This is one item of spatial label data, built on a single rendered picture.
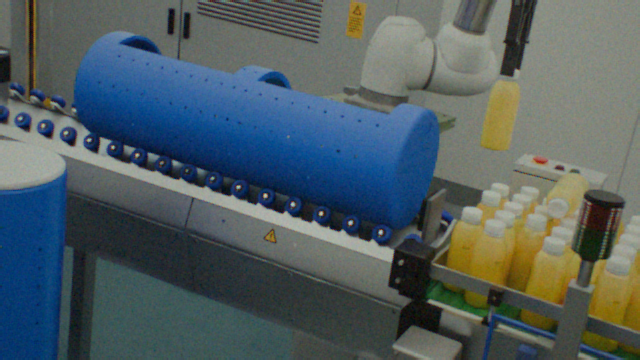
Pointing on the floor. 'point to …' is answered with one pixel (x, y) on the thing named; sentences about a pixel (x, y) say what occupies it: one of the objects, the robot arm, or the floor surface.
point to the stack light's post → (572, 321)
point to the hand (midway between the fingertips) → (512, 59)
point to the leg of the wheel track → (81, 305)
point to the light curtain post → (38, 47)
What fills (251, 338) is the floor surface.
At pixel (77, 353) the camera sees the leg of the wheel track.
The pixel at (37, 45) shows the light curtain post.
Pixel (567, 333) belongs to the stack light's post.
